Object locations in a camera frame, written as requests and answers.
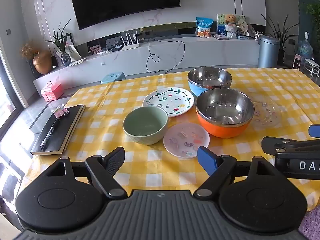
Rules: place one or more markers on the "orange steel bowl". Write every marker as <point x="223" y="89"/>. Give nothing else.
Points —
<point x="225" y="130"/>

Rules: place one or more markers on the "black notebook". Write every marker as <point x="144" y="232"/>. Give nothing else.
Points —
<point x="63" y="127"/>

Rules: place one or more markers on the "white card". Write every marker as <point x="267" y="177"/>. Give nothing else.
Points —
<point x="73" y="53"/>

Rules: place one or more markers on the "teddy bear bouquet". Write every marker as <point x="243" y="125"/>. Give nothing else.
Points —
<point x="230" y="21"/>

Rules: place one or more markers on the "pink binder clip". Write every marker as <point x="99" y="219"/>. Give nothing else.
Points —
<point x="60" y="111"/>

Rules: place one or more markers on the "plant in glass vase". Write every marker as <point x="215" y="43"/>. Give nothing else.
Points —
<point x="65" y="59"/>

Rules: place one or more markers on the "light blue stool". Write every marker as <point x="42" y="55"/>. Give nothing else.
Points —
<point x="112" y="77"/>

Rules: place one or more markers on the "white router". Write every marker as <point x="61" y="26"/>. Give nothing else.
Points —
<point x="130" y="47"/>

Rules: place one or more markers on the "black television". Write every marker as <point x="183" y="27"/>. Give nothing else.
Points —
<point x="125" y="0"/>

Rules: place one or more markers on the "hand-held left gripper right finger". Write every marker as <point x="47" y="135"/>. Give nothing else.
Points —
<point x="206" y="158"/>

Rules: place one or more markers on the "pink heater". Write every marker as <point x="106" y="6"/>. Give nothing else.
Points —
<point x="298" y="62"/>

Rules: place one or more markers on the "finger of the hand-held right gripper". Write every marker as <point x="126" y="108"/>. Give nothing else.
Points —
<point x="280" y="143"/>
<point x="314" y="131"/>

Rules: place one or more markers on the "purple mat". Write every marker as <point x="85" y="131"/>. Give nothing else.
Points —
<point x="312" y="225"/>

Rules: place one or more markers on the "leafy green plant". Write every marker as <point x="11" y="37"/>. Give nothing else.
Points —
<point x="313" y="12"/>

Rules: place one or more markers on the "round hand fan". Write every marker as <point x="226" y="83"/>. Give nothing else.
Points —
<point x="242" y="24"/>

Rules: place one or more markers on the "grey trash can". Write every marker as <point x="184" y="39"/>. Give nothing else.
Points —
<point x="268" y="52"/>

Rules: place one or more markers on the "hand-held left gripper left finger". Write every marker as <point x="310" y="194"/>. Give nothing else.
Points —
<point x="115" y="161"/>

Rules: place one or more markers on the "small pink plate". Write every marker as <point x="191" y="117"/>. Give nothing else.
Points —
<point x="185" y="140"/>

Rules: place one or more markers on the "black pen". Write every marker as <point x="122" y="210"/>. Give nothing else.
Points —
<point x="48" y="136"/>

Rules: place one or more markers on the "yellow checked tablecloth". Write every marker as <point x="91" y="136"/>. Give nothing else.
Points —
<point x="162" y="171"/>

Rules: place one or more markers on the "green ceramic bowl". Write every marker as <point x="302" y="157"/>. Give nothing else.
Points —
<point x="145" y="126"/>

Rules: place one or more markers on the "white marble television cabinet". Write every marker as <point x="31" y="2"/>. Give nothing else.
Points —
<point x="125" y="62"/>

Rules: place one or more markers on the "white round rack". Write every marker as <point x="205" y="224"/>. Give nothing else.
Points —
<point x="311" y="62"/>

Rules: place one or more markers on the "blue food bag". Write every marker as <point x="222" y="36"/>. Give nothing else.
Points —
<point x="203" y="27"/>

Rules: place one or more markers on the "pink box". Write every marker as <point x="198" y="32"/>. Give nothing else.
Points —
<point x="51" y="92"/>

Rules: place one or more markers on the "blue water bottle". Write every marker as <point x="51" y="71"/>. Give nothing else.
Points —
<point x="305" y="50"/>

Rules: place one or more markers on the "white painted plate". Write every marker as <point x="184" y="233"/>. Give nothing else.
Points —
<point x="172" y="98"/>

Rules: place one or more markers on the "dried flowers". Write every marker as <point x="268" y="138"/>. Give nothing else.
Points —
<point x="28" y="50"/>

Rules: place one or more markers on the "clear glass plate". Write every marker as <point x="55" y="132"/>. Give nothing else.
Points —
<point x="268" y="115"/>

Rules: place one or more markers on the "blue steel bowl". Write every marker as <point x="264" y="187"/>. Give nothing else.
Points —
<point x="195" y="90"/>

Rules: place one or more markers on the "long-leaved potted plant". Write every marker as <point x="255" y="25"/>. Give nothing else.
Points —
<point x="280" y="32"/>

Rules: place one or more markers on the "blue painting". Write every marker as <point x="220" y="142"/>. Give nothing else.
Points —
<point x="220" y="26"/>

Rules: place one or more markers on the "pink postcards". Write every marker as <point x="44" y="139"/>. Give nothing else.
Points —
<point x="95" y="49"/>

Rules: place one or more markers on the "gold vase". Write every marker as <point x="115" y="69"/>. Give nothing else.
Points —
<point x="42" y="63"/>

